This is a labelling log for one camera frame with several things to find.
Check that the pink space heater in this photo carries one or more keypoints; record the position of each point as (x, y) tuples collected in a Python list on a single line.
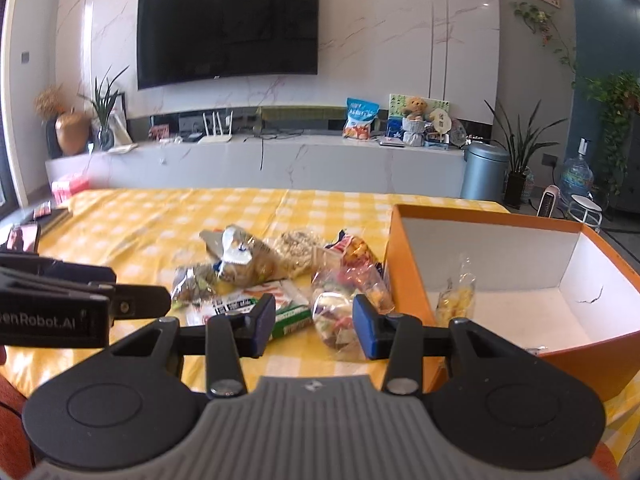
[(549, 202)]

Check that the pink box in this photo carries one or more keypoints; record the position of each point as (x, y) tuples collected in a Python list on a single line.
[(70, 187)]

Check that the dried flower bunch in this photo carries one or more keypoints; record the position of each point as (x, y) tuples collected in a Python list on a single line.
[(49, 101)]

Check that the green and white painting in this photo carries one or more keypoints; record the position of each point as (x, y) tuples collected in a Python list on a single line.
[(397, 102)]

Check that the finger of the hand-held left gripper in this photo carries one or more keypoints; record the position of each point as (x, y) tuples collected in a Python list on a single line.
[(145, 301)]

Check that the loose white papers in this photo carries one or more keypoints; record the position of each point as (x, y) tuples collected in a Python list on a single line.
[(121, 148)]

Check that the white round stand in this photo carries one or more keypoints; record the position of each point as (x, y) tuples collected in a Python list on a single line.
[(585, 207)]

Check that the blue snack bag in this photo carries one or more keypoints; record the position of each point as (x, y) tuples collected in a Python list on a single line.
[(361, 117)]

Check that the red card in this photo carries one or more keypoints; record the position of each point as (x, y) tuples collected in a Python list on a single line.
[(159, 133)]

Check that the brown round vase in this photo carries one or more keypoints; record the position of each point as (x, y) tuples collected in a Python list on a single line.
[(73, 134)]

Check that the white router with antennas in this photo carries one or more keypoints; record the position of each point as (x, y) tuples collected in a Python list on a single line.
[(216, 136)]

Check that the small black box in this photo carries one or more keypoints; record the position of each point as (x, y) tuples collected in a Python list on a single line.
[(195, 135)]

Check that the grey metal trash can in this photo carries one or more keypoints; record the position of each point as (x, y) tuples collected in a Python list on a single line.
[(482, 172)]

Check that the green plant in glass vase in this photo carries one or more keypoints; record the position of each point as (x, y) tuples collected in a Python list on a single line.
[(104, 125)]

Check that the white and green snack packet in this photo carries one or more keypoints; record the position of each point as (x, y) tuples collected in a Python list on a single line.
[(287, 310)]

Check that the water jug with pump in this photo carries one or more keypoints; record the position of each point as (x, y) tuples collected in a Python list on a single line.
[(576, 175)]

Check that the clear bag of yellow biscuits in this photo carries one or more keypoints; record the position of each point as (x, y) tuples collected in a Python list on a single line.
[(456, 300)]

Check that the clear bag of peanuts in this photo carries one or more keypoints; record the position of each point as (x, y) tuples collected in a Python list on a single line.
[(300, 250)]

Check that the black notebook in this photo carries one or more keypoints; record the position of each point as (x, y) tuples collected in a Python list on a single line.
[(55, 220)]

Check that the bushy green plant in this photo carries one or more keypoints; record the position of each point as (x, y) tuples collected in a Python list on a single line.
[(615, 110)]

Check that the black wall television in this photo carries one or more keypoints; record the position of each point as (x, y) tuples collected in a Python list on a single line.
[(227, 25)]

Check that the yellow checked tablecloth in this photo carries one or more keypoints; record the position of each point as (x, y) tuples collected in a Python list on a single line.
[(150, 220)]

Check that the dark wall socket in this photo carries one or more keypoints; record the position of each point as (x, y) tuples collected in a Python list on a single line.
[(550, 160)]

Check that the orange cardboard box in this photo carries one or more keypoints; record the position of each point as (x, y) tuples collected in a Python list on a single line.
[(500, 260)]

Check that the dark mixed nut packet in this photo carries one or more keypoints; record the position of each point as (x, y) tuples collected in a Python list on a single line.
[(192, 285)]

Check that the long leaf potted plant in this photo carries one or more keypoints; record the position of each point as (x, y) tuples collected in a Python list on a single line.
[(517, 180)]

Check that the smartphone on stand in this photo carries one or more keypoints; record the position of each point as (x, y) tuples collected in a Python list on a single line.
[(22, 237)]

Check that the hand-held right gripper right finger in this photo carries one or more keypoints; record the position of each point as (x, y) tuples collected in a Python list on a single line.
[(364, 330)]

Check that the silver flat device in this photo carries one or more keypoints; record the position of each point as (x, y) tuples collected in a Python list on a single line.
[(391, 142)]

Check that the white marble television console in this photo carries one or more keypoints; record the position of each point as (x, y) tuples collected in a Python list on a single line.
[(325, 165)]

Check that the silver snack bag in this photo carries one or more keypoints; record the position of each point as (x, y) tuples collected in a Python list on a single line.
[(245, 255)]

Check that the red snack packet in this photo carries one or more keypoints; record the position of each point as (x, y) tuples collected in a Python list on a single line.
[(355, 250)]

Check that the hanging vine plant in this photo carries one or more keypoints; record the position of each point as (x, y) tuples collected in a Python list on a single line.
[(537, 17)]

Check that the small red packet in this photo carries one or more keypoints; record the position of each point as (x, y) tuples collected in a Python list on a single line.
[(42, 209)]

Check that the round paper fan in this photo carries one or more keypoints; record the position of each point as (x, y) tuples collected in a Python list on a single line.
[(441, 120)]

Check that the clear bag of colourful candies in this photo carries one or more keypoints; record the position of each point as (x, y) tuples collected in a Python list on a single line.
[(335, 305)]

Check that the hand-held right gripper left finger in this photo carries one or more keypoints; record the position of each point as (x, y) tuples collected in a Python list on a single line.
[(263, 327)]

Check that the black framed picture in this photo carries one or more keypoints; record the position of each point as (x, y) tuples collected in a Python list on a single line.
[(120, 120)]

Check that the teddy bear bouquet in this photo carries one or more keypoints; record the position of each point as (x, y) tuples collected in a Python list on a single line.
[(414, 120)]

